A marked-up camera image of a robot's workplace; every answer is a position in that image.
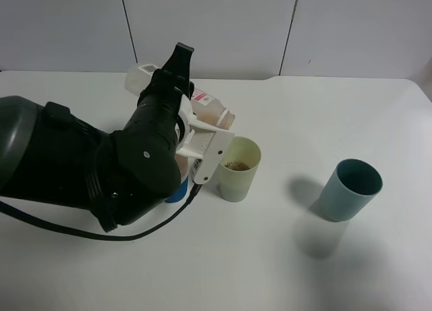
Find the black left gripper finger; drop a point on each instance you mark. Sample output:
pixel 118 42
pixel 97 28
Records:
pixel 176 71

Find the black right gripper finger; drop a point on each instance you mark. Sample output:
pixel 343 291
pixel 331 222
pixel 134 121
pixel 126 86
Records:
pixel 191 89

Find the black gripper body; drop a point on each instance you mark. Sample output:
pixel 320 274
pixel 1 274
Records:
pixel 157 114

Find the clear drink bottle pink label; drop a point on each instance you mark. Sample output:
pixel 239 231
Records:
pixel 207 108

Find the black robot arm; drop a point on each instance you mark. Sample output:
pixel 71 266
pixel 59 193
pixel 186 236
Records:
pixel 48 155

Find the pale yellow cup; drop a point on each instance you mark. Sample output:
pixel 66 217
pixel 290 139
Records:
pixel 237 169

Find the teal blue cup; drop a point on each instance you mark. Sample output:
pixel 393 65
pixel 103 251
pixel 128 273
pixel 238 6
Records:
pixel 352 185

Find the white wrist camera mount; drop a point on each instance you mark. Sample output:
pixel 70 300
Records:
pixel 203 143

